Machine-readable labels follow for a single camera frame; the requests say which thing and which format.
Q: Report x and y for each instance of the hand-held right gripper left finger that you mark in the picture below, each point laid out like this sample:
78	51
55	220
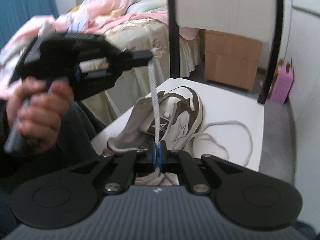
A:
152	156

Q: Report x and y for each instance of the pink cardboard box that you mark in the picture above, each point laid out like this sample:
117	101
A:
281	85

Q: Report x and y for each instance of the white and brown sneaker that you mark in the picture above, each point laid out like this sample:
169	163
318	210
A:
185	120

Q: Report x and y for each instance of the white shoelace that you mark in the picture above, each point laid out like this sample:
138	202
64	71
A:
152	92

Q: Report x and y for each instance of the wooden nightstand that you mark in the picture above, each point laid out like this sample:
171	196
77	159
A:
230	60

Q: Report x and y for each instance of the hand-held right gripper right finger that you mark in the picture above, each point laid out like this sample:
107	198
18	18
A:
163	156

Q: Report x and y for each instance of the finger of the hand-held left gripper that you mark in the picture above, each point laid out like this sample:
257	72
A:
141	58

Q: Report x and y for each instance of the pink cloth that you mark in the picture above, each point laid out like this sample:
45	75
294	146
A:
160	17

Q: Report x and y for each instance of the light green pillow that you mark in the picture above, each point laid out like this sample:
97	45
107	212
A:
147	6

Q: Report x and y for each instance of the bed with cream floral bedspread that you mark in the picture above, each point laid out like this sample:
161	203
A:
140	37

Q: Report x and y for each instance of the white chair with black frame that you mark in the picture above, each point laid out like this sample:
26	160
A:
225	5

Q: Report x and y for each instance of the teal curtain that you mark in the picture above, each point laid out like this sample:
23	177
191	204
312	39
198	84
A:
22	2

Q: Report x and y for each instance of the pastel pink quilt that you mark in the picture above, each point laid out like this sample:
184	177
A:
107	5

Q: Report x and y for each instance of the person's left hand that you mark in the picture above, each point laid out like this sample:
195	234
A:
40	120

